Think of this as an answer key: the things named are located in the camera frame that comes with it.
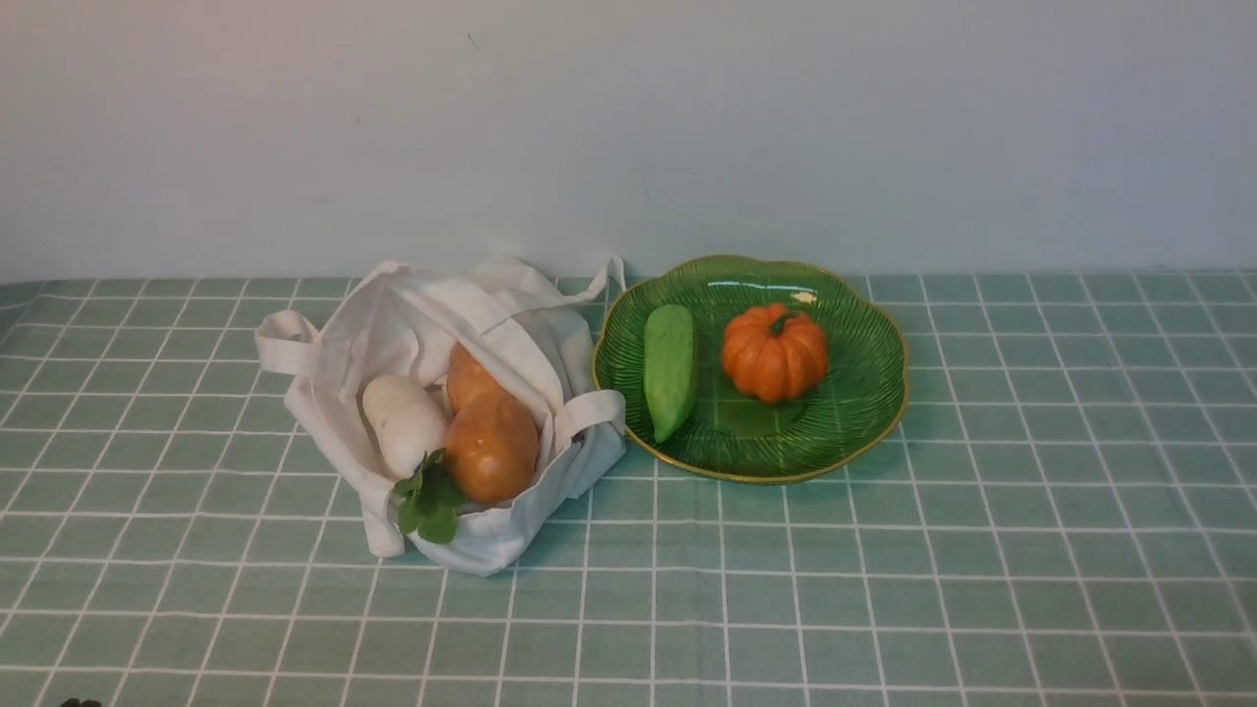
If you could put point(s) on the small orange pumpkin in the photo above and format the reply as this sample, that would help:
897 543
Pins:
774 354

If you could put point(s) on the brown potato front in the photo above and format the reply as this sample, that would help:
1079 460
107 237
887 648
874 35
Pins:
492 448

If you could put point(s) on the green cucumber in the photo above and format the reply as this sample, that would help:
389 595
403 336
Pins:
669 369

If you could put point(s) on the white radish with leaves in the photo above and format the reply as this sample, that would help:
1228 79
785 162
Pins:
409 430

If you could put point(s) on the green glass leaf plate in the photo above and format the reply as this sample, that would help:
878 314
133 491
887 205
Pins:
857 403

